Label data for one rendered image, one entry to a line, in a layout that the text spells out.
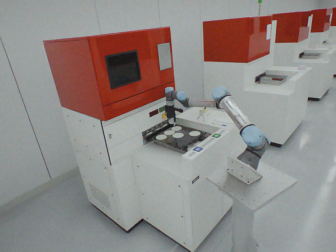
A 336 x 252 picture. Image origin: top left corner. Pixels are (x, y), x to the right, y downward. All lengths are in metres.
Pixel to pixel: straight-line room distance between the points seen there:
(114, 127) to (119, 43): 0.63
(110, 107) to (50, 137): 1.67
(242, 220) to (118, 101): 1.27
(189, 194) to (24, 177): 2.22
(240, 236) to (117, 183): 1.07
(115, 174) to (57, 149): 1.51
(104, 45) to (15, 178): 2.16
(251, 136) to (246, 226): 0.73
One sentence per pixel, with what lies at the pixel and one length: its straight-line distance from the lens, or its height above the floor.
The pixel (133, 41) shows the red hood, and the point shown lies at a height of 1.74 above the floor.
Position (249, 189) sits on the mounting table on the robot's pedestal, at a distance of 1.63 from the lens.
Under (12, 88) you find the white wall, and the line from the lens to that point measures 3.07.
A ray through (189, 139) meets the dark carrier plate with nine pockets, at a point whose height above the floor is 0.90.
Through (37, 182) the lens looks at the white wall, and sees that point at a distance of 3.45.
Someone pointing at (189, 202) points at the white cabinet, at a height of 0.62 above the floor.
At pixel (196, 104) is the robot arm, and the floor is 1.19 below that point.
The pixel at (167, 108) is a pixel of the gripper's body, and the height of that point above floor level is 1.14.
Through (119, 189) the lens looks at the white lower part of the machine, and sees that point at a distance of 2.13.
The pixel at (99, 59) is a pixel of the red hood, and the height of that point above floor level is 1.66.
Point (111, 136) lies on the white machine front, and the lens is 1.88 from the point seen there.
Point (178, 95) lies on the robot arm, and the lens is 1.95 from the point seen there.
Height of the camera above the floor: 1.84
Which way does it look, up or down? 24 degrees down
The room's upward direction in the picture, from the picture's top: 6 degrees counter-clockwise
